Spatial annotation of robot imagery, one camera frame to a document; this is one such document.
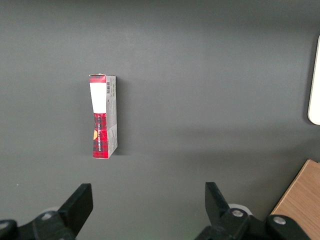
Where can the red tartan cardboard box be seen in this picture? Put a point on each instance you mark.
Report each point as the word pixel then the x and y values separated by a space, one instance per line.
pixel 100 97

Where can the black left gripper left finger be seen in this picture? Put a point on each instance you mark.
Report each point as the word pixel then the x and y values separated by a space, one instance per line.
pixel 62 222

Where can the beige rectangular tray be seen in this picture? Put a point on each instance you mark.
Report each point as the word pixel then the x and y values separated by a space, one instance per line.
pixel 315 100

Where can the oak wooden drawer cabinet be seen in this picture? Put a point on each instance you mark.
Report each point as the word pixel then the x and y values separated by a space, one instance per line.
pixel 300 195

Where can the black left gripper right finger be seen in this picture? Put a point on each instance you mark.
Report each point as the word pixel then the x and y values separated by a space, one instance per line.
pixel 225 222

